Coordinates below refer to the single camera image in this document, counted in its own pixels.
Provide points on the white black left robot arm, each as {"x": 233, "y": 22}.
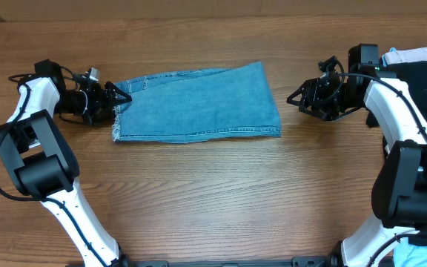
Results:
{"x": 37, "y": 165}

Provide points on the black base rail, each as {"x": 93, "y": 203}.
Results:
{"x": 228, "y": 262}

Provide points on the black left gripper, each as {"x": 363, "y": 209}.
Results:
{"x": 102, "y": 105}

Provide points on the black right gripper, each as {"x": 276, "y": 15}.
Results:
{"x": 317, "y": 96}

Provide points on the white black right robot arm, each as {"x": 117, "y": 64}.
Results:
{"x": 371, "y": 244}

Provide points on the light blue denim jeans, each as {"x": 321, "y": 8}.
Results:
{"x": 197, "y": 105}

